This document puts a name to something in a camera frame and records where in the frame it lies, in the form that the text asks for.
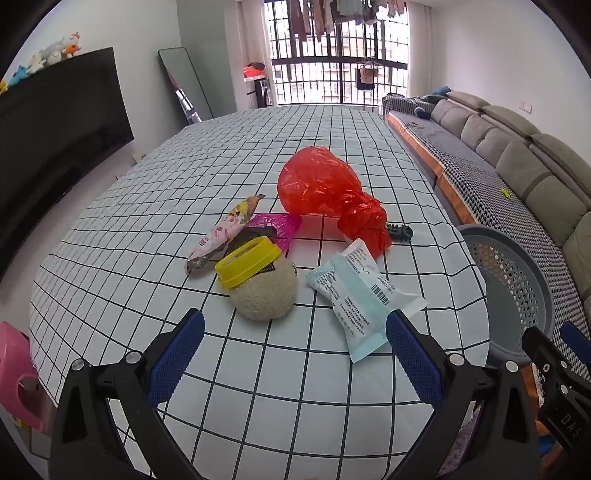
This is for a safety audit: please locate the round beige fleece cushion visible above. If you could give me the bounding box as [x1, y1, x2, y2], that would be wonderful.
[228, 255, 297, 322]

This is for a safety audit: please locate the yellow lidded clear container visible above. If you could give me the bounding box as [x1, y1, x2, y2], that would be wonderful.
[214, 236, 281, 289]

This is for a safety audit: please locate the white barcode packet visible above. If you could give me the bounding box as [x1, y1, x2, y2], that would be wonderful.
[342, 239, 428, 318]

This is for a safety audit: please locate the pink snack wrapper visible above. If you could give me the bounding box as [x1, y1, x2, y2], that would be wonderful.
[184, 194, 266, 276]

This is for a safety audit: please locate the red plastic bag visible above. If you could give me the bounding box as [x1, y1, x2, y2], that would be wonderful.
[277, 146, 392, 257]

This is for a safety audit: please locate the grey perforated laundry basket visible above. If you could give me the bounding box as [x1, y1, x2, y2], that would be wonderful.
[459, 224, 554, 367]

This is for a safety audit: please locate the pink plastic stool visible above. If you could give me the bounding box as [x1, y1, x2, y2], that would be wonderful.
[1, 322, 46, 432]

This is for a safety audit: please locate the grey sectional sofa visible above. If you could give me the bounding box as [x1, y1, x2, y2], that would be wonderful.
[382, 90, 591, 319]

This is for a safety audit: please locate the houndstooth sofa cover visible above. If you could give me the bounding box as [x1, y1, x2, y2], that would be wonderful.
[382, 94, 591, 379]

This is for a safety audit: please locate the magenta plastic mesh cone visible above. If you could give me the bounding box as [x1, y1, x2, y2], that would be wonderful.
[247, 213, 303, 253]

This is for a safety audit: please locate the black television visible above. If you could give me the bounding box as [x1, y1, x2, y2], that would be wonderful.
[1, 48, 134, 269]

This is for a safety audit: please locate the black clothes stand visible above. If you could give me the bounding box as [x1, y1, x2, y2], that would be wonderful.
[356, 59, 379, 109]

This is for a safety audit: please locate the leaning floor mirror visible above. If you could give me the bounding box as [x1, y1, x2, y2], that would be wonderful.
[158, 47, 213, 125]

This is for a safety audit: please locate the plush toys row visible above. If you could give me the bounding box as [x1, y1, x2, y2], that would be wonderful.
[1, 31, 81, 94]

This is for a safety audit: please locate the window security grille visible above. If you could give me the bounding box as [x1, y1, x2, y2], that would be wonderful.
[264, 1, 410, 110]

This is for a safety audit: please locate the orange bag on shelf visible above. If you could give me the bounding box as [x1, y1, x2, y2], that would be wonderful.
[242, 62, 266, 79]

